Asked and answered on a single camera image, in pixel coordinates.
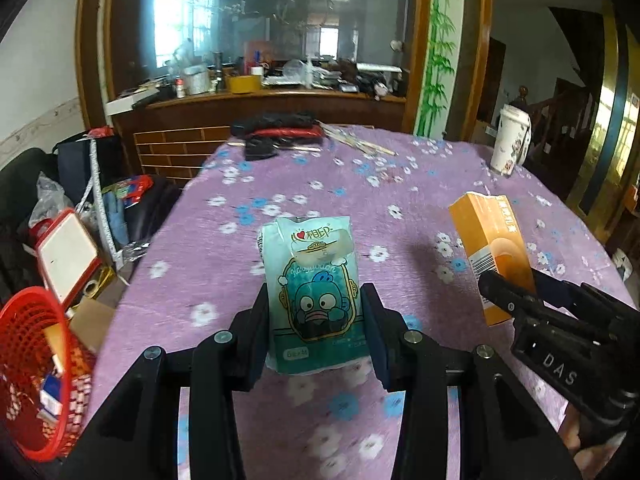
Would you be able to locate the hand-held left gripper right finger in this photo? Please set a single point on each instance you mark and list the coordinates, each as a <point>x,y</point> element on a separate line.
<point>377,350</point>

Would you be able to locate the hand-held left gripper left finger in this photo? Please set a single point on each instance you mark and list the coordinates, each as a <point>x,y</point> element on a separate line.
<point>255,345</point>

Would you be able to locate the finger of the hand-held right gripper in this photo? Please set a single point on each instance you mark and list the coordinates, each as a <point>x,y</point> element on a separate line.
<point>557,287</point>
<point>505,300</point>

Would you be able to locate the orange cardboard box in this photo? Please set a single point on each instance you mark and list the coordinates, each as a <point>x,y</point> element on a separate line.
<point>485,230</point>

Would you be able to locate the teal cartoon tissue pack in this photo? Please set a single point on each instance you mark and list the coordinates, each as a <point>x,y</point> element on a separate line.
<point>310,270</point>

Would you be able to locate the white blue medicine box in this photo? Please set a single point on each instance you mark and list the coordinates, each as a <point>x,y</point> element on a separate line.
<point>52,392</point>

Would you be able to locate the red plastic basket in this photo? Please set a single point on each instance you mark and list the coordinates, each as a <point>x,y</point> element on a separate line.
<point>20,340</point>

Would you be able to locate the person's right hand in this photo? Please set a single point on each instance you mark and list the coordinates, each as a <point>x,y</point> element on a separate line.
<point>570,435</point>

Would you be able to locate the white cartoon print cup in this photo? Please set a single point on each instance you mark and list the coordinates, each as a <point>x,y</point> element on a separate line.
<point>510,140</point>

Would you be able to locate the clear plastic wrap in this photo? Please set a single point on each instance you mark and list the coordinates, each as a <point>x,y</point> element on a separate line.
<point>132,250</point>

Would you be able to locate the purple floral tablecloth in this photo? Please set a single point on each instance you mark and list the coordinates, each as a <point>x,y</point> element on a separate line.
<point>310,200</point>

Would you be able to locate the brown cardboard box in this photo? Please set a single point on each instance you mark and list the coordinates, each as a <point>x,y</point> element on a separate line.
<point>90,320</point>

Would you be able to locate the wooden stair railing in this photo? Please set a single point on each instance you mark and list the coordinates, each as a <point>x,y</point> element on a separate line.
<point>555,115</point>

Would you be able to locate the blue gloves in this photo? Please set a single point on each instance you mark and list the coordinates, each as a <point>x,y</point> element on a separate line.
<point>117,215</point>

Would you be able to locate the red and blue package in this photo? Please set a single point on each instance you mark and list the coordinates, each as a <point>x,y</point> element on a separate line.
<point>132,187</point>

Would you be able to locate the red framed whiteboard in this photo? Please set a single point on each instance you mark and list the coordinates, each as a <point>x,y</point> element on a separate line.
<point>67,255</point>

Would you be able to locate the wrapped chopsticks bundle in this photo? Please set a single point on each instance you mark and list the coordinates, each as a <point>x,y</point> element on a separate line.
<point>360,142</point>

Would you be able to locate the red and black case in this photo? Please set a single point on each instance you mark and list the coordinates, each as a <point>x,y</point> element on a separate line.
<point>280,125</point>

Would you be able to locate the wooden counter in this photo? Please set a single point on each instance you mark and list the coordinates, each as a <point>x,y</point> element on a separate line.
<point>250,110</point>

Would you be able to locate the crumpled clear plastic bag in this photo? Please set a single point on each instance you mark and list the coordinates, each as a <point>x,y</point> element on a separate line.
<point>47,200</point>

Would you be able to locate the navy bag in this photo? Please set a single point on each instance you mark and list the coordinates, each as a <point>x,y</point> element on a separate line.
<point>80,160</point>

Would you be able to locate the yellow tape roll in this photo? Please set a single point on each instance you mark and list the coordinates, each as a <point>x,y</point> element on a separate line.
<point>245,83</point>

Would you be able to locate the black sofa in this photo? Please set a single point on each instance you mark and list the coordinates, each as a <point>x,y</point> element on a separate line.
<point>12,220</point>

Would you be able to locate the white flat box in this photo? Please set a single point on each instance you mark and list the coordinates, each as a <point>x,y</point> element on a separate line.
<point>127,102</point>

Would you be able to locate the large glass pane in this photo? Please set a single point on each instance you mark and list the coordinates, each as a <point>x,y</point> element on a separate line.
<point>275,20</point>

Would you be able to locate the green bamboo wall sticker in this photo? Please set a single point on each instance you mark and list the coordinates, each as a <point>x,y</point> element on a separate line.
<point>437,45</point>

